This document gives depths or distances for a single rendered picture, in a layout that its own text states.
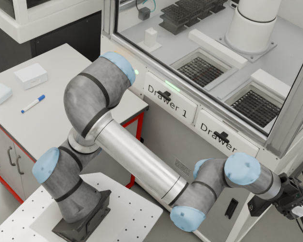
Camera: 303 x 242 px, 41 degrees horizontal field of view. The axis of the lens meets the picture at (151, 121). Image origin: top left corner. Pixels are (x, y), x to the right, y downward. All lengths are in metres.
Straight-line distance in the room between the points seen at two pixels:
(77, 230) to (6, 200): 1.20
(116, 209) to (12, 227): 0.37
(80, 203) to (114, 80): 0.50
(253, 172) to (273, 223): 1.62
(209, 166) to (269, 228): 1.54
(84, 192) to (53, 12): 1.13
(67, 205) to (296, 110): 0.83
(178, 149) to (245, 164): 1.03
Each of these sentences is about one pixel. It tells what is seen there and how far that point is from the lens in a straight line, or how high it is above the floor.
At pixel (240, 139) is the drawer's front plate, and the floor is 0.92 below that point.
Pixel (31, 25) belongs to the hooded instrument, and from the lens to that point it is 2.17.
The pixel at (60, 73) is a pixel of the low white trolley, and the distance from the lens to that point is 2.06.
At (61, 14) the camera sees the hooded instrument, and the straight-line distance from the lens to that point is 2.26.
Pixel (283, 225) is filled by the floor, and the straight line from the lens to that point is 2.62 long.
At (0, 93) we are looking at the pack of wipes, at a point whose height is 0.80.
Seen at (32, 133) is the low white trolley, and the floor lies 0.76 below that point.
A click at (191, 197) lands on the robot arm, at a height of 1.27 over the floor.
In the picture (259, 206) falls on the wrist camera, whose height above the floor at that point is 1.16.
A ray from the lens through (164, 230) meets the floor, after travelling 2.39.
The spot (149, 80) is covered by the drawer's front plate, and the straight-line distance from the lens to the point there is 1.83.
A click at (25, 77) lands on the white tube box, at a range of 1.97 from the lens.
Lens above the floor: 2.08
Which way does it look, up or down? 46 degrees down
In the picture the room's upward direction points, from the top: 9 degrees clockwise
